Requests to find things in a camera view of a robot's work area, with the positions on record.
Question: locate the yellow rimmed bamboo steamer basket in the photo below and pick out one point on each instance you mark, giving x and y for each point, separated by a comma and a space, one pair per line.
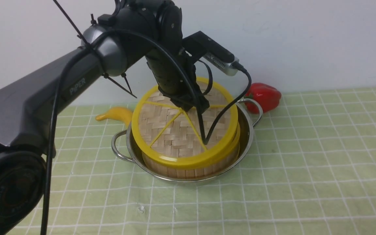
186, 163

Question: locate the red bell pepper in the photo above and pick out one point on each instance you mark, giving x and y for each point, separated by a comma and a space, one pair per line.
267, 96

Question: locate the green checkered tablecloth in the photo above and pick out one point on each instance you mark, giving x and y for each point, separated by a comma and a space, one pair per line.
311, 170

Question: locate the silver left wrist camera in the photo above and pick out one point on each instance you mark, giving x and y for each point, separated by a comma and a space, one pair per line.
199, 45

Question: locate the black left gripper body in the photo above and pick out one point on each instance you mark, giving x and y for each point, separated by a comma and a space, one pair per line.
171, 83

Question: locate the stainless steel two-handled pot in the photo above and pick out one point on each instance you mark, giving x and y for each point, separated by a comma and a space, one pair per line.
245, 142

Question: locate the yellow rimmed woven steamer lid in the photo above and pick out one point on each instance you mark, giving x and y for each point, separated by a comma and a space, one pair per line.
155, 116

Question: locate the yellow toy banana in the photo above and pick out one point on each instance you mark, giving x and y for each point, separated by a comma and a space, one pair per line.
119, 113

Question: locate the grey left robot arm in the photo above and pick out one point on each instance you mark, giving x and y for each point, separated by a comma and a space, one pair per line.
29, 107

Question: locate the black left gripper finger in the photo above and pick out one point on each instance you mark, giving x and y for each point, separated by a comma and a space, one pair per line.
201, 127
219, 123

